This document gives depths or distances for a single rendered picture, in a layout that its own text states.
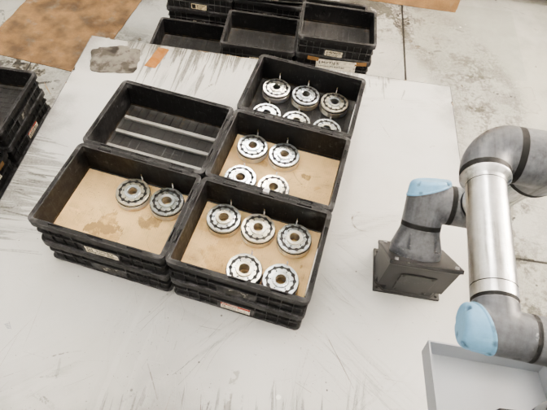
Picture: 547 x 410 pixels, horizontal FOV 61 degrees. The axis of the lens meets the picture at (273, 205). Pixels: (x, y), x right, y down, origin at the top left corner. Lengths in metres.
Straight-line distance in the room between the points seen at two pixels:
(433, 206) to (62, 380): 1.13
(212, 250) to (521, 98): 2.65
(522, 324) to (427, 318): 0.76
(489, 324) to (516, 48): 3.33
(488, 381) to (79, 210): 1.19
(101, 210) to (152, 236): 0.19
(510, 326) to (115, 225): 1.08
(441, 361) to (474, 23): 3.22
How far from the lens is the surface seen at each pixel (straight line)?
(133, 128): 1.70
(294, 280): 1.32
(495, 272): 0.84
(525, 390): 1.24
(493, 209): 0.91
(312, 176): 1.55
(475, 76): 3.58
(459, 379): 1.18
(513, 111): 3.44
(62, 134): 1.92
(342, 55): 2.55
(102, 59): 2.17
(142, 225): 1.45
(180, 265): 1.25
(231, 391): 1.38
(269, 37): 2.81
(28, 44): 3.57
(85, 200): 1.54
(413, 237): 1.40
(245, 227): 1.38
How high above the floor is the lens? 2.05
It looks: 56 degrees down
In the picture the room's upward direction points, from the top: 8 degrees clockwise
